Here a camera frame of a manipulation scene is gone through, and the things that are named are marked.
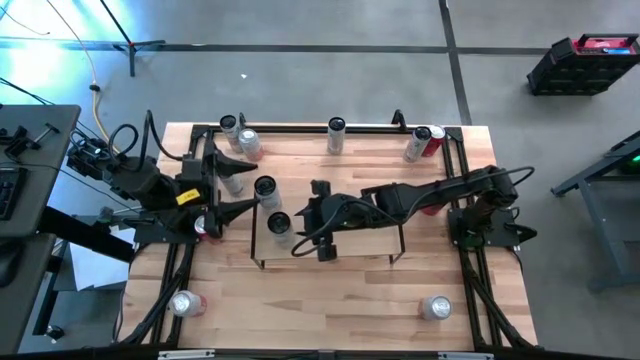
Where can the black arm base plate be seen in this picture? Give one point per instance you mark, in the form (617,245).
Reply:
(160,232)
(500,232)

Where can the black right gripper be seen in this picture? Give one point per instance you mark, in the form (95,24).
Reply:
(330,215)

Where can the dark grey desk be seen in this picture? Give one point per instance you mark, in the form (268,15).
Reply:
(35,165)
(22,290)

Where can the black aluminium table frame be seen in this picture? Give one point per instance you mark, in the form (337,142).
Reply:
(300,129)

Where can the black tripod stand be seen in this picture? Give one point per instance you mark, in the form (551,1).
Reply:
(131,50)

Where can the wooden shelf with black frame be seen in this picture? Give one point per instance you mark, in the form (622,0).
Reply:
(372,245)

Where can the black table clamp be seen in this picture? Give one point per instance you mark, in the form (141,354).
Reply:
(398,119)
(242,120)

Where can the red cola can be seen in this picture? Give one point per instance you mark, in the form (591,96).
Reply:
(438,137)
(200,225)
(431,210)

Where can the red black tool case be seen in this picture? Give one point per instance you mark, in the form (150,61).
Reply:
(580,65)

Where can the yellow label tag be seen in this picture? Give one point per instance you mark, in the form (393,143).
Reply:
(187,196)

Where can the black hand tool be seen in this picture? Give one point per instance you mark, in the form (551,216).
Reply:
(30,137)

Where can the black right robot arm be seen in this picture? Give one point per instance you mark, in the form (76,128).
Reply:
(425,192)

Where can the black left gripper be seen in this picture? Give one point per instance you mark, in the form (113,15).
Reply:
(210,190)

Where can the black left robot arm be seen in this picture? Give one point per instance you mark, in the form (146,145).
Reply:
(145,185)

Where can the grey metal bracket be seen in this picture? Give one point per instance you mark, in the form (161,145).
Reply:
(465,356)
(186,354)

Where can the black keyboard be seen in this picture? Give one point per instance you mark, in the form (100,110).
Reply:
(7,192)

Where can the short silver white can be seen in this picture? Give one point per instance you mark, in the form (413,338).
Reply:
(436,307)

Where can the short white pink can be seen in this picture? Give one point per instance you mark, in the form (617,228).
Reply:
(250,144)

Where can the black caster wheel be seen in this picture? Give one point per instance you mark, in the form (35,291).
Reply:
(54,332)

